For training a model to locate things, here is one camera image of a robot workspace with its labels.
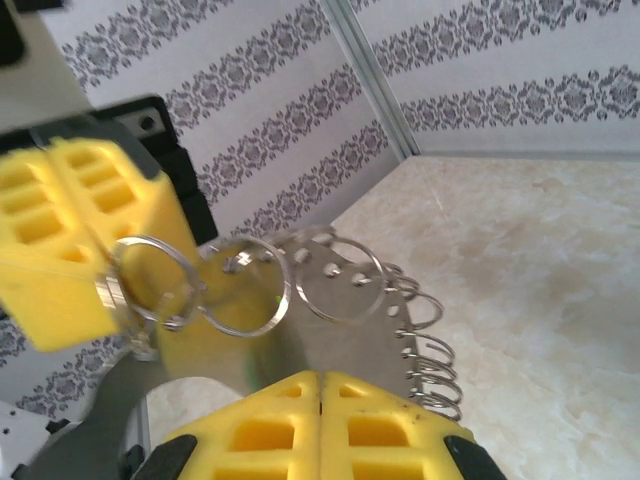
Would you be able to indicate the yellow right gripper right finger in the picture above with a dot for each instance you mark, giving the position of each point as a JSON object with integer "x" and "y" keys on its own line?
{"x": 380, "y": 425}

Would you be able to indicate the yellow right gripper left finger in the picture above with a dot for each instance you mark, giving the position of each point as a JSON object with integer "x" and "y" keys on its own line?
{"x": 260, "y": 425}

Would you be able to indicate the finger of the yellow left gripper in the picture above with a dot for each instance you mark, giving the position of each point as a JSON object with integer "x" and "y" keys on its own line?
{"x": 45, "y": 280}
{"x": 130, "y": 175}

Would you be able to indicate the silver split keyring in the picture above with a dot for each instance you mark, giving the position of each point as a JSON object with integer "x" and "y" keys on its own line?
{"x": 107, "y": 297}

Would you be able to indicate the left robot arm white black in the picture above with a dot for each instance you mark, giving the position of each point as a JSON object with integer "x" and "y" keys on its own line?
{"x": 15, "y": 440}

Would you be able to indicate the aluminium corner post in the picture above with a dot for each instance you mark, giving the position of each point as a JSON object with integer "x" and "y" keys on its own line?
{"x": 372, "y": 75}

